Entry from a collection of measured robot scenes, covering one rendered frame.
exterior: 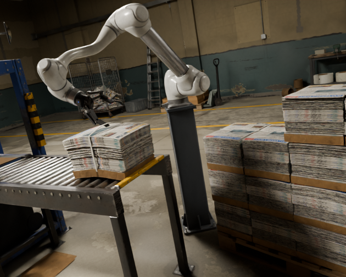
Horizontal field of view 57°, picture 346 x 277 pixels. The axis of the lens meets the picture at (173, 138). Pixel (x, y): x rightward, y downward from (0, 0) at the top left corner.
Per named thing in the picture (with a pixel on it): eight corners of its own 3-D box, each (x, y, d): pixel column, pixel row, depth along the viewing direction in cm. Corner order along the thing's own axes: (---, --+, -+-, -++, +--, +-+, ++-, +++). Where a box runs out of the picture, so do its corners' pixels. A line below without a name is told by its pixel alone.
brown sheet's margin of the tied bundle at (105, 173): (155, 161, 182) (154, 154, 181) (126, 181, 158) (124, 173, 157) (132, 158, 190) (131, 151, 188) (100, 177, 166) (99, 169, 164)
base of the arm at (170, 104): (160, 107, 247) (159, 100, 246) (188, 101, 249) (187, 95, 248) (162, 110, 230) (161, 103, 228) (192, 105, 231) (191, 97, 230)
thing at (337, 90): (310, 87, 183) (310, 84, 183) (366, 83, 163) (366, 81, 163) (280, 100, 159) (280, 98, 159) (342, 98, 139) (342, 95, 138)
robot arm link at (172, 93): (178, 96, 249) (173, 67, 244) (194, 95, 235) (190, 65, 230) (162, 100, 239) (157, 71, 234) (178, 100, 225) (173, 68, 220)
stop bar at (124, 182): (165, 158, 185) (164, 154, 185) (120, 189, 149) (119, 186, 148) (160, 158, 187) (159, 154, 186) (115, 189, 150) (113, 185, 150)
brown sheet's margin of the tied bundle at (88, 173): (127, 158, 191) (125, 151, 191) (95, 176, 167) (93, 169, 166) (107, 160, 200) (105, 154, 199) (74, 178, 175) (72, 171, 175)
